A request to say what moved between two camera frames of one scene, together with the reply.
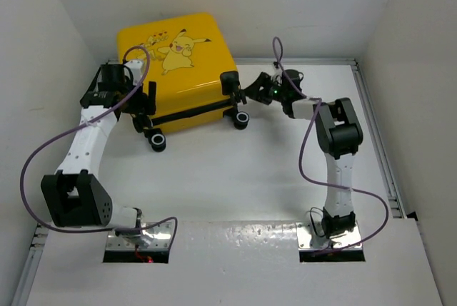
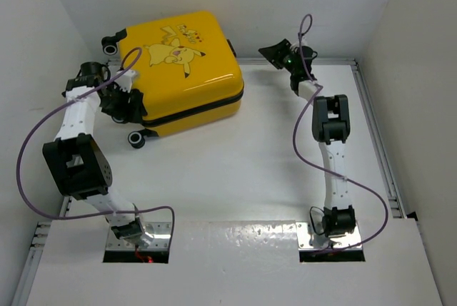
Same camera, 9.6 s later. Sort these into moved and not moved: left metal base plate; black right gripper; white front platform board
Moved: black right gripper
Not moved: white front platform board; left metal base plate
